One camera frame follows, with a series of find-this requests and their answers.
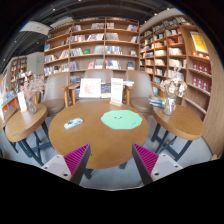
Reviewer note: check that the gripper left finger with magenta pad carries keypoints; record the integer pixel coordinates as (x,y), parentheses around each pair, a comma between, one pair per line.
(70,167)

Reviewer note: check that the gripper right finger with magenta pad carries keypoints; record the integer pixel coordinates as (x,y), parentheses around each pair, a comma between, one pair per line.
(152,166)

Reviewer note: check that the white computer mouse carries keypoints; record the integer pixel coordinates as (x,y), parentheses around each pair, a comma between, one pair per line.
(72,123)

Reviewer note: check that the green round mouse pad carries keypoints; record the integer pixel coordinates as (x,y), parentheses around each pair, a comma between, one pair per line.
(121,119)

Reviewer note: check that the round wooden right table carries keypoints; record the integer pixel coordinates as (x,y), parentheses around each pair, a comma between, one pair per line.
(183,123)

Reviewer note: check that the round wooden table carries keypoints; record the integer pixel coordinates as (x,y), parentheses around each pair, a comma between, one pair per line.
(23,124)
(109,147)
(183,123)

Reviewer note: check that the round wooden centre table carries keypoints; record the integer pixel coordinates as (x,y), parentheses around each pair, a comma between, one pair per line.
(109,147)

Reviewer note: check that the stack of books on chair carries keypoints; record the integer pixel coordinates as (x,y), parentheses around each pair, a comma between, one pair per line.
(156,101)

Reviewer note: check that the round wooden left table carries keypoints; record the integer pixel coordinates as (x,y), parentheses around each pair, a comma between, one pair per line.
(23,124)

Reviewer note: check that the beige armchair left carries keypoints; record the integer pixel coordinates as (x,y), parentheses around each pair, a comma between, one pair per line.
(53,97)

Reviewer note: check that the beige armchair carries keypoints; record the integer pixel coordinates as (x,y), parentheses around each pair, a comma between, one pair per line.
(104,75)
(142,91)
(53,97)

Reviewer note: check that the beige armchair right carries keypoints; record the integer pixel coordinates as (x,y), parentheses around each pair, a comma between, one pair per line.
(142,91)

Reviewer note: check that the white picture display board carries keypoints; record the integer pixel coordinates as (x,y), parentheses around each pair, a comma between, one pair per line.
(90,88)

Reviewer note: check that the glass vase with dried flowers right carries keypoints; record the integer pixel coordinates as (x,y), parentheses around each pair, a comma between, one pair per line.
(173,87)

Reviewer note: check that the glass vase with dried flowers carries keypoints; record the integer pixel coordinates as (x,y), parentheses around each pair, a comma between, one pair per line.
(30,88)
(173,87)

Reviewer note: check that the small white sign left table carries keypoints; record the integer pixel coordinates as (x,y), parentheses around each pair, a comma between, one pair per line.
(22,101)

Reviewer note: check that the white red standing sign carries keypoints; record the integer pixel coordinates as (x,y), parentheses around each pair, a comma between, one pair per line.
(116,91)

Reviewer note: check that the glass vase with dried flowers left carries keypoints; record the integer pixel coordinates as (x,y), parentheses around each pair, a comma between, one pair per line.
(30,88)

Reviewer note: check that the beige armchair centre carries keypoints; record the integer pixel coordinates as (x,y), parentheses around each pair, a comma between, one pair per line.
(104,75)

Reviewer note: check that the wooden bookshelf far left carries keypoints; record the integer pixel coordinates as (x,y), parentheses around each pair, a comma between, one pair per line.
(18,66)

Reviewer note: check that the wooden bookshelf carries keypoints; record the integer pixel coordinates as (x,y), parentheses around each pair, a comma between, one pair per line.
(18,66)
(166,43)
(92,43)

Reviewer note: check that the wooden bookshelf centre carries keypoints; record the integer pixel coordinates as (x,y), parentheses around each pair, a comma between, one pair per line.
(92,43)

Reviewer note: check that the wooden bookshelf right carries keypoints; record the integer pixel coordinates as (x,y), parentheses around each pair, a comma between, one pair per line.
(166,43)

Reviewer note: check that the yellow poster on shelf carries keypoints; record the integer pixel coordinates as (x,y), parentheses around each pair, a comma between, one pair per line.
(198,41)

